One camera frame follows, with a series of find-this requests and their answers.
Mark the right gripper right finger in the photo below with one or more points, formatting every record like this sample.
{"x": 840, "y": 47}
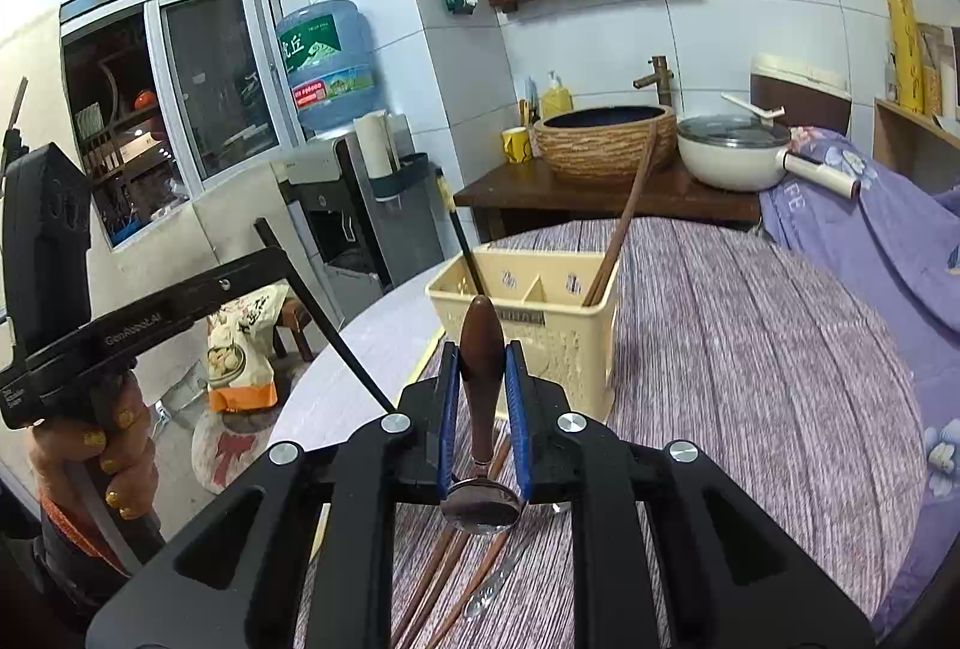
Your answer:
{"x": 542, "y": 469}

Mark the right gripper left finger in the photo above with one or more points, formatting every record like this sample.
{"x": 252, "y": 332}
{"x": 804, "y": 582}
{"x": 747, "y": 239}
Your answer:
{"x": 426, "y": 468}

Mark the dark wooden spoon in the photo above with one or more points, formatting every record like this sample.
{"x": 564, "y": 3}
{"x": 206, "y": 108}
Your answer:
{"x": 479, "y": 505}

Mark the brown wooden chopstick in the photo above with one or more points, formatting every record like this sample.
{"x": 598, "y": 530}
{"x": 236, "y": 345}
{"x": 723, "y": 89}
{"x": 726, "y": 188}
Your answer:
{"x": 479, "y": 576}
{"x": 442, "y": 563}
{"x": 601, "y": 280}

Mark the metal spoon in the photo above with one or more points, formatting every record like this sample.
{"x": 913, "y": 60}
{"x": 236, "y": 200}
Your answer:
{"x": 491, "y": 586}

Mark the black chopstick gold band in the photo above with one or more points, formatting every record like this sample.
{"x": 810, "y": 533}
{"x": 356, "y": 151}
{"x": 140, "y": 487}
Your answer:
{"x": 448, "y": 202}

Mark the left hand yellow nails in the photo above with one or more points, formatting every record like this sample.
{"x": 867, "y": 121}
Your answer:
{"x": 125, "y": 454}

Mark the beige plastic utensil holder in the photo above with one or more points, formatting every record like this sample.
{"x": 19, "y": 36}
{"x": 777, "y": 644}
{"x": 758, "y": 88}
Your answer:
{"x": 539, "y": 299}

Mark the wooden stool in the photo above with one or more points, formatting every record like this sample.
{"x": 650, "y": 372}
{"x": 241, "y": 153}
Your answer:
{"x": 294, "y": 318}

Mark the water dispenser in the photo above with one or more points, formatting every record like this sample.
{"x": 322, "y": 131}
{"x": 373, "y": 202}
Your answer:
{"x": 364, "y": 236}

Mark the food package bag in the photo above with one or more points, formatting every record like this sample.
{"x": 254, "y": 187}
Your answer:
{"x": 239, "y": 345}

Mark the white sack red print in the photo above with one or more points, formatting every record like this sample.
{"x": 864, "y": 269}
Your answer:
{"x": 225, "y": 444}

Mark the dark wooden side table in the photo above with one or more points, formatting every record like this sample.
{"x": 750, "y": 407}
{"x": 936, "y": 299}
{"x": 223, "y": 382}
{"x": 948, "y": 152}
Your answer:
{"x": 513, "y": 199}

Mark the purple striped tablecloth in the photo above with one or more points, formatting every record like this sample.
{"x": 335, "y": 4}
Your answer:
{"x": 766, "y": 362}

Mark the yellow mug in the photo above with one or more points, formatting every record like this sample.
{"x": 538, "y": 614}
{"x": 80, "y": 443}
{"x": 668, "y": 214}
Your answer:
{"x": 516, "y": 145}

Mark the woven pattern basin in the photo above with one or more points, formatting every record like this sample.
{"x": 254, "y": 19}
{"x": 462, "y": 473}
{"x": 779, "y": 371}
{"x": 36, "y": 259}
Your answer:
{"x": 608, "y": 143}

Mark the sliding window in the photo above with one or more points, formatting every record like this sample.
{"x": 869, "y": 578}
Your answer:
{"x": 169, "y": 98}

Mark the yellow soap dispenser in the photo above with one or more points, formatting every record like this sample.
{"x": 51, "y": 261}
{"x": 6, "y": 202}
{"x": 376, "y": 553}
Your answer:
{"x": 556, "y": 100}

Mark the white electric pot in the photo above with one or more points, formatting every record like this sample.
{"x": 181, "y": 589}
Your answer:
{"x": 750, "y": 151}

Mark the brass faucet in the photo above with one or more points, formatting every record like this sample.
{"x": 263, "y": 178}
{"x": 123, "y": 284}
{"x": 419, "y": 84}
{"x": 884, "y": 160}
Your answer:
{"x": 660, "y": 78}

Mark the blue water bottle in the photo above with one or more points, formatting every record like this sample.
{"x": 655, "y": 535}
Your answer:
{"x": 327, "y": 53}

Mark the purple floral cloth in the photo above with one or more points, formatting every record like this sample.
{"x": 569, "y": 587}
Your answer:
{"x": 896, "y": 248}

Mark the yellow roll package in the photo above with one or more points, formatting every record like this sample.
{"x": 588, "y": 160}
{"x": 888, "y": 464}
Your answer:
{"x": 908, "y": 59}

